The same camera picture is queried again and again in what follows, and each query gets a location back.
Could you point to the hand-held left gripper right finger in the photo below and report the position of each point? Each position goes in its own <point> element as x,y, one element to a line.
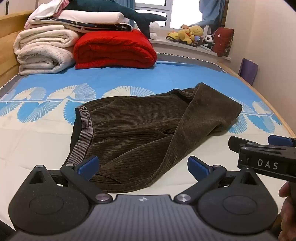
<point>198,166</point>

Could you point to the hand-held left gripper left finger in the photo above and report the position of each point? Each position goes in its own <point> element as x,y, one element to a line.
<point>89,167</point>

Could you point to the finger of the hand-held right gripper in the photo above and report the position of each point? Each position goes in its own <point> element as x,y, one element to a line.
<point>278,139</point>
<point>238,143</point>

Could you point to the person's right hand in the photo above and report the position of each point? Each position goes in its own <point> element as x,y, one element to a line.
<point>288,192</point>

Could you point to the purple bag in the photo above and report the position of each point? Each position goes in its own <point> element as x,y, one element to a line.
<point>248,70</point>

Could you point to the red cushion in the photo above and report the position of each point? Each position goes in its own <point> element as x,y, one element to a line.
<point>223,41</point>

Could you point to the blue white patterned bed sheet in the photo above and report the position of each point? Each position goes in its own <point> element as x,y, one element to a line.
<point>138,74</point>

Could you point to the panda plush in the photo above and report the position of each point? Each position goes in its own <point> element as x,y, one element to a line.
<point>208,40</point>

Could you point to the white window sill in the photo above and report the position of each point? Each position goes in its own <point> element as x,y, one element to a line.
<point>185,49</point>

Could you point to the yellow round plush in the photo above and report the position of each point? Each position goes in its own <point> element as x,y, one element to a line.
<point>196,31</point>

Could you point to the red folded blanket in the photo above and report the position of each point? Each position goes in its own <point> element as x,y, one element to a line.
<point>115,49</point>

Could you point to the yellow bear plush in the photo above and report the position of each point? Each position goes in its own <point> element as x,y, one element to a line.
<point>182,34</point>

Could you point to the cream folded quilt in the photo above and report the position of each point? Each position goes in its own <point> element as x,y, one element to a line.
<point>41,46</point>

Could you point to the blue curtain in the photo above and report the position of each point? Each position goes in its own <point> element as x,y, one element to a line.
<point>212,11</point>

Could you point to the white plush toy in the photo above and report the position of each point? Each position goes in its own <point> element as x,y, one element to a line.
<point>154,30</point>

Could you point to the navy trimmed folded blanket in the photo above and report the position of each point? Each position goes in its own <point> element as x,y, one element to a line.
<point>76,24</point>

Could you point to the window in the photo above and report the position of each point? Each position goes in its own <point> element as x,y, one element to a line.
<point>180,11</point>

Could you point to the white folded duvet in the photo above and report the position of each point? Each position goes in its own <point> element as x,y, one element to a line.
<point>92,15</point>

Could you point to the teal shark plush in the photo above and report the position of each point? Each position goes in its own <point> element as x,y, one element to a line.
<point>129,12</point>

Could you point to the pink white cloth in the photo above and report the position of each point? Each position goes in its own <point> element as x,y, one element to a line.
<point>46,10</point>

